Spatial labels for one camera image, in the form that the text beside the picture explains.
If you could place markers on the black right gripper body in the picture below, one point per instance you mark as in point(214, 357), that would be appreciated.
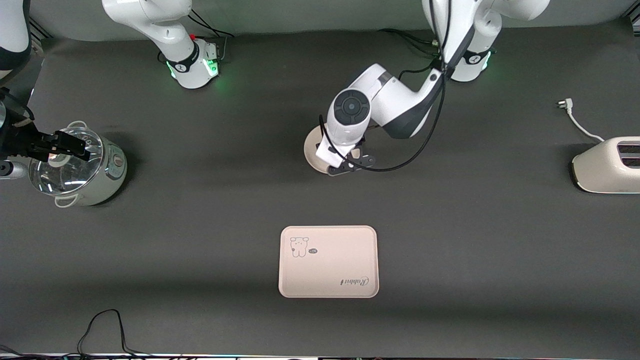
point(24, 141)

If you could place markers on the round beige plate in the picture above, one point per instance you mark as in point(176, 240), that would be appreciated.
point(312, 150)

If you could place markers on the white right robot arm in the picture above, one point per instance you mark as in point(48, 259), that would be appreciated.
point(150, 20)

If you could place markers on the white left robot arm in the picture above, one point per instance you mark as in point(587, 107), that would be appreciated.
point(395, 100)

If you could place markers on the beige rectangular tray rabbit print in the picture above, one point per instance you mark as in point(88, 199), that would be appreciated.
point(330, 270)

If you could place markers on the glass pot lid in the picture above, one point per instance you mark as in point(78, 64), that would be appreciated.
point(60, 175)

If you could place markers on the grey electric cooking pot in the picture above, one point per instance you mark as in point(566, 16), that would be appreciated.
point(107, 172)

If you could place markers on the white toaster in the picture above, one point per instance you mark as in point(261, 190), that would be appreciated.
point(605, 172)

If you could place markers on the aluminium frame rail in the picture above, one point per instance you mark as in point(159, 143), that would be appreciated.
point(634, 19)
point(40, 29)

